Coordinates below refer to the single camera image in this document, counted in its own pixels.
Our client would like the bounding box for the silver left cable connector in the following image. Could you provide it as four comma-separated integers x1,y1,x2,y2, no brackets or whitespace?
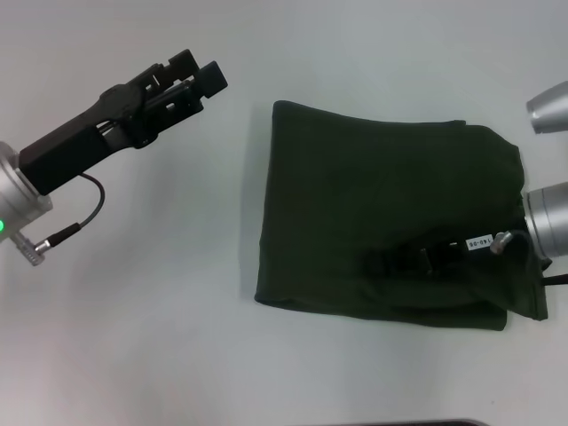
10,223,84,268

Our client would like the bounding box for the dark green FREE t-shirt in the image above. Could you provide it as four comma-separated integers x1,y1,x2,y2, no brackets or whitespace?
254,99,554,335

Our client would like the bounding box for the dark arm cable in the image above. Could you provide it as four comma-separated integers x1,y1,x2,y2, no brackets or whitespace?
509,229,534,250
76,173,107,231

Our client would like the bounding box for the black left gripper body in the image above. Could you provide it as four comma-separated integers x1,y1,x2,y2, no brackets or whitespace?
19,83,155,197

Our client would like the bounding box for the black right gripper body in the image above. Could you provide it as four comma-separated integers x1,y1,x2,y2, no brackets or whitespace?
420,225,534,280

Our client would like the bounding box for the silver right cable connector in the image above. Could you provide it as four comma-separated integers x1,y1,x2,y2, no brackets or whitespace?
489,230,515,256

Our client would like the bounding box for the dark left arm cable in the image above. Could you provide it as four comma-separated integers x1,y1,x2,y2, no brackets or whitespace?
76,173,107,231

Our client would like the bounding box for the dark right arm cable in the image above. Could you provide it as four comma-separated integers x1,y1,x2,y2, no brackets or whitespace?
509,229,534,250

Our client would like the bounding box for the silver cable connector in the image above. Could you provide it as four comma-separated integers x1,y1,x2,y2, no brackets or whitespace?
489,230,515,256
10,223,84,268

